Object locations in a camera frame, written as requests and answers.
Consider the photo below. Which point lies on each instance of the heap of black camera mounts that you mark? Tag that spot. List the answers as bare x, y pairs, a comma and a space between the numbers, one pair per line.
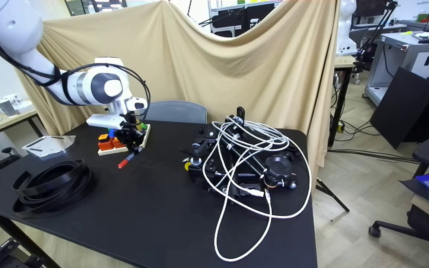
277, 169

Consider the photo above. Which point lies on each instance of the black marker with red cap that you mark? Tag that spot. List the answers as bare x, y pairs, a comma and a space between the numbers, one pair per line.
124, 162

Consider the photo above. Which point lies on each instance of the black panel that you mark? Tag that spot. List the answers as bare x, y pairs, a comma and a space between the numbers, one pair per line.
400, 106

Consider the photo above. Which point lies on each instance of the wooden table with black legs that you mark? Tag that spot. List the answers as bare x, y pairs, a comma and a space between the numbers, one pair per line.
343, 61

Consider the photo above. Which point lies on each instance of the silver metal plate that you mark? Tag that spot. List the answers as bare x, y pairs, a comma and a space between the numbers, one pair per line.
48, 144

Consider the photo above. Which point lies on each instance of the white robot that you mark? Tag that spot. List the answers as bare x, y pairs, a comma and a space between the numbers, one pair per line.
346, 33

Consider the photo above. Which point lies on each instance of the wooden desk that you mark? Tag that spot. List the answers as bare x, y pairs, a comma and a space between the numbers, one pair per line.
2, 124

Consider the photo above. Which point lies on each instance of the grey chair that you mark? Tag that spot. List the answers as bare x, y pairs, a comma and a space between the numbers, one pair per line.
177, 111

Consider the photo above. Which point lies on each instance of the stand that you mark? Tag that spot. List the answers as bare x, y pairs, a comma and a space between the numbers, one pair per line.
333, 196

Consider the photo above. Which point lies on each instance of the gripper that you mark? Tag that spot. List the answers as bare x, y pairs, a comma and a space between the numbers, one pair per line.
127, 134

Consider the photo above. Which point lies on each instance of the wooden tray of coloured blocks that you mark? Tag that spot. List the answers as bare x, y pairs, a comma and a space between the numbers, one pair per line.
106, 144

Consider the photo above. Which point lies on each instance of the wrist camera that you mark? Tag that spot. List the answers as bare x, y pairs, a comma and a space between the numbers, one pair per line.
102, 121

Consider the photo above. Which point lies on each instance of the group of white cups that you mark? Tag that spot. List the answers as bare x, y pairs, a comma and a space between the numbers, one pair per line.
11, 104

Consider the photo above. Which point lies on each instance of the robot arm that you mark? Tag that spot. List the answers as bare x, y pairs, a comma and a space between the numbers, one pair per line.
24, 52

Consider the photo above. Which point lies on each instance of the grey metal cabinet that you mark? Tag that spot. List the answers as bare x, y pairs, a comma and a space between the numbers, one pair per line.
397, 52

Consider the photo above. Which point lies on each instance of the beige curtain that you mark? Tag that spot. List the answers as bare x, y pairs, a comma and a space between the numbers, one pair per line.
207, 67

